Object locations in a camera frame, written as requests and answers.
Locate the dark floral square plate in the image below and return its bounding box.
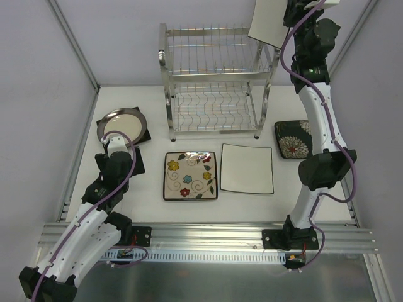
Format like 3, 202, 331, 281
274, 120, 313, 160

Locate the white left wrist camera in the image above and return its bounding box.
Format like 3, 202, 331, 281
101, 135, 128, 157

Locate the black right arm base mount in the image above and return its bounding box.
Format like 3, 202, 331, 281
261, 215, 319, 251

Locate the round silver-rimmed plate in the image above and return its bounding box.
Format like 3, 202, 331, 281
97, 108, 147, 145

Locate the stainless steel dish rack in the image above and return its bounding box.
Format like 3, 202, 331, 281
158, 23, 281, 142

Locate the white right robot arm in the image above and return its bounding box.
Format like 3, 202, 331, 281
281, 1, 357, 249

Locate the white square plate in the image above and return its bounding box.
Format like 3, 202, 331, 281
220, 144, 275, 195
248, 0, 287, 48

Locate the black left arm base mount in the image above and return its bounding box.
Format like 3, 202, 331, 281
116, 226, 152, 247

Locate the aluminium rail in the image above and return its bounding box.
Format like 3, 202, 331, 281
37, 221, 377, 254

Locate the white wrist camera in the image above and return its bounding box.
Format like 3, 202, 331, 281
304, 0, 340, 10
101, 135, 128, 157

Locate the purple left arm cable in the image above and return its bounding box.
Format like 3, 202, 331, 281
30, 131, 149, 302

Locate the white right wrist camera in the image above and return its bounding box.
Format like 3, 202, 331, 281
304, 0, 340, 10

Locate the white slotted cable duct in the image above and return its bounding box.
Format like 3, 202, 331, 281
100, 249, 286, 265

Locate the upper colourful flower plate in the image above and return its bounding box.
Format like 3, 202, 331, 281
163, 151, 219, 201

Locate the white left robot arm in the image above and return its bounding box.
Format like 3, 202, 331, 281
18, 147, 145, 301

